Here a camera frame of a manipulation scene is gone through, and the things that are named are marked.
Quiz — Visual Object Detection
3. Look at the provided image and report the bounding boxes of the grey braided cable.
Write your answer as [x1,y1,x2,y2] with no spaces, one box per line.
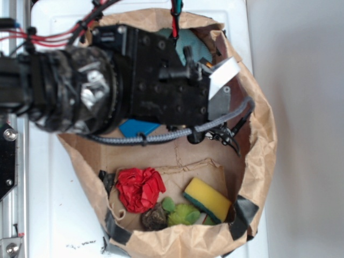
[83,96,255,146]

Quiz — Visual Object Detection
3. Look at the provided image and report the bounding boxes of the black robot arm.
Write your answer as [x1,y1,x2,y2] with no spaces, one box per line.
[1,24,231,135]

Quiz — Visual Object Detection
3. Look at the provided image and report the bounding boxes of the brown paper bag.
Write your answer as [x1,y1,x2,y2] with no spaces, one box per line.
[59,11,277,257]

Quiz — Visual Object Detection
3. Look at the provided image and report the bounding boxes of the red crumpled paper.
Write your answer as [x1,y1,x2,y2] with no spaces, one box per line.
[116,168,166,213]

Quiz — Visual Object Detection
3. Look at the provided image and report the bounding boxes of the brown fuzzy ball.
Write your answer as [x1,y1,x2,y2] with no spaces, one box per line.
[141,203,168,231]

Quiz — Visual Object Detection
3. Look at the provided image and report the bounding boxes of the blue rectangular block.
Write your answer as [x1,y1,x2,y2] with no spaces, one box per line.
[119,119,160,138]

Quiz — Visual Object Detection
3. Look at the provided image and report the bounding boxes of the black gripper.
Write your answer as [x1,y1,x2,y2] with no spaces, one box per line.
[92,24,240,126]

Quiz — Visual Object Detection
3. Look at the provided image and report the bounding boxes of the aluminium frame rail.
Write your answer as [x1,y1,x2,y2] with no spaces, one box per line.
[1,1,32,257]

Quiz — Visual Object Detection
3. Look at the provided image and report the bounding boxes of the green plush toy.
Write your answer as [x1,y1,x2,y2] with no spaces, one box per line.
[161,197,215,227]

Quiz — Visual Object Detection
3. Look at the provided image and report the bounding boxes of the light blue knitted cloth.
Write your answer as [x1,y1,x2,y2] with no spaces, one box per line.
[149,28,212,67]

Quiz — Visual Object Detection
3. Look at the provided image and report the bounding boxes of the metal corner bracket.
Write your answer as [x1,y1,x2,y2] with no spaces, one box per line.
[1,238,22,258]

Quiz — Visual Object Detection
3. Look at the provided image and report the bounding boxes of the red wire bundle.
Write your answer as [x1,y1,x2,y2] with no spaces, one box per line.
[0,0,121,48]

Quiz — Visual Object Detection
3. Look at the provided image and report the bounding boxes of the yellow green sponge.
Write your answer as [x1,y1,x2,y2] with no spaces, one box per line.
[183,177,232,224]

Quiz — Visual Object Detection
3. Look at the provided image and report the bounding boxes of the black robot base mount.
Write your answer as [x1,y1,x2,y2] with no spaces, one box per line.
[1,123,18,201]

